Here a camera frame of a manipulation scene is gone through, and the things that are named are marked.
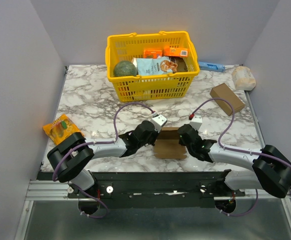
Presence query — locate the brown cardboard box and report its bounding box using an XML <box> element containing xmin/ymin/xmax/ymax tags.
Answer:
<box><xmin>153</xmin><ymin>127</ymin><xmax>187</xmax><ymax>160</ymax></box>
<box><xmin>210</xmin><ymin>83</ymin><xmax>245</xmax><ymax>116</ymax></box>

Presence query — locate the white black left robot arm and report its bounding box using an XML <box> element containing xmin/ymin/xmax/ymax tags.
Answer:
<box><xmin>47</xmin><ymin>116</ymin><xmax>167</xmax><ymax>198</ymax></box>

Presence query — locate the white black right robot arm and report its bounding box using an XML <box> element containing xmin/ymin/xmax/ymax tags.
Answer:
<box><xmin>177</xmin><ymin>124</ymin><xmax>291</xmax><ymax>199</ymax></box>

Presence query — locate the folded brown cardboard box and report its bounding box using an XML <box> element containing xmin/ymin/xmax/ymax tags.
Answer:
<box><xmin>210</xmin><ymin>83</ymin><xmax>245</xmax><ymax>116</ymax></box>

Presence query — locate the orange snack box left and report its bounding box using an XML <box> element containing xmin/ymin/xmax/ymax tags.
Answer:
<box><xmin>143</xmin><ymin>49</ymin><xmax>163</xmax><ymax>59</ymax></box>

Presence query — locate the orange snack box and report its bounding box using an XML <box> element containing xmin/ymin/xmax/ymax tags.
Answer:
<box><xmin>163</xmin><ymin>47</ymin><xmax>189</xmax><ymax>57</ymax></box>
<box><xmin>143</xmin><ymin>49</ymin><xmax>163</xmax><ymax>59</ymax></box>

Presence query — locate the orange snack box right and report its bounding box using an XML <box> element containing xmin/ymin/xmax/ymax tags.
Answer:
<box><xmin>163</xmin><ymin>47</ymin><xmax>189</xmax><ymax>57</ymax></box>

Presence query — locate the yellow plastic shopping basket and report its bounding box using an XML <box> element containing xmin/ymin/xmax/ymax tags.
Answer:
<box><xmin>105</xmin><ymin>31</ymin><xmax>200</xmax><ymax>102</ymax></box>

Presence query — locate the dark brown snack packet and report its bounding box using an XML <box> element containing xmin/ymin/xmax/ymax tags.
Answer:
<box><xmin>170</xmin><ymin>57</ymin><xmax>188</xmax><ymax>73</ymax></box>

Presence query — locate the green round melon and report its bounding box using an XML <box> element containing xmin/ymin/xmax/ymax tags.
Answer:
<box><xmin>113</xmin><ymin>60</ymin><xmax>138</xmax><ymax>77</ymax></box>

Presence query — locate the light blue snack bag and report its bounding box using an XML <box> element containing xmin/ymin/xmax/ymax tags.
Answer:
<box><xmin>136</xmin><ymin>56</ymin><xmax>176</xmax><ymax>76</ymax></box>

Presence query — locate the blue tissue packet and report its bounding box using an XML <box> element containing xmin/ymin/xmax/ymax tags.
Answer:
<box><xmin>198</xmin><ymin>61</ymin><xmax>225</xmax><ymax>73</ymax></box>

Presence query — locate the beige wrapped bread bag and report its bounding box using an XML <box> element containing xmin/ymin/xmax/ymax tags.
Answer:
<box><xmin>232</xmin><ymin>66</ymin><xmax>256</xmax><ymax>91</ymax></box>

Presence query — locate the orange gummy candy bag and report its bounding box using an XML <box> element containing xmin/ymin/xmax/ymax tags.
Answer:
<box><xmin>42</xmin><ymin>114</ymin><xmax>85</xmax><ymax>145</ymax></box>

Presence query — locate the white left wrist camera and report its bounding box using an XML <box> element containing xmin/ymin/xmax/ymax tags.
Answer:
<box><xmin>150</xmin><ymin>112</ymin><xmax>168</xmax><ymax>133</ymax></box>

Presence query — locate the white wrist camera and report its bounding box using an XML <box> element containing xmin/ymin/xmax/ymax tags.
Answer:
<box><xmin>189</xmin><ymin>113</ymin><xmax>203</xmax><ymax>131</ymax></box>
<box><xmin>150</xmin><ymin>112</ymin><xmax>168</xmax><ymax>133</ymax></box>

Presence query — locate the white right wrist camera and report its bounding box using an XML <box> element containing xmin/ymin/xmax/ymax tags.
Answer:
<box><xmin>189</xmin><ymin>113</ymin><xmax>203</xmax><ymax>131</ymax></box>

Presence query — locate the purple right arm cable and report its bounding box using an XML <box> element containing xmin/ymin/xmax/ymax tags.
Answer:
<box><xmin>192</xmin><ymin>97</ymin><xmax>291</xmax><ymax>190</ymax></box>

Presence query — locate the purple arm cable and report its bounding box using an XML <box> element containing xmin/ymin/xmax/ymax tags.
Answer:
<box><xmin>52</xmin><ymin>102</ymin><xmax>158</xmax><ymax>182</ymax></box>
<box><xmin>192</xmin><ymin>97</ymin><xmax>291</xmax><ymax>190</ymax></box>

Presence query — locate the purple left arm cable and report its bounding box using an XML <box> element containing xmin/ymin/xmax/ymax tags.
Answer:
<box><xmin>52</xmin><ymin>102</ymin><xmax>158</xmax><ymax>182</ymax></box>

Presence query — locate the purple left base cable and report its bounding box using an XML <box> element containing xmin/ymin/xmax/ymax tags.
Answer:
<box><xmin>72</xmin><ymin>184</ymin><xmax>109</xmax><ymax>220</ymax></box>

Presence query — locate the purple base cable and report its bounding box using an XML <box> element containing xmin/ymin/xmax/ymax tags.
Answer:
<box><xmin>72</xmin><ymin>184</ymin><xmax>109</xmax><ymax>220</ymax></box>
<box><xmin>219</xmin><ymin>188</ymin><xmax>259</xmax><ymax>217</ymax></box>

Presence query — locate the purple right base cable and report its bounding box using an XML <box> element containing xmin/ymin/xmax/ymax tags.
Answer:
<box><xmin>219</xmin><ymin>188</ymin><xmax>259</xmax><ymax>217</ymax></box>

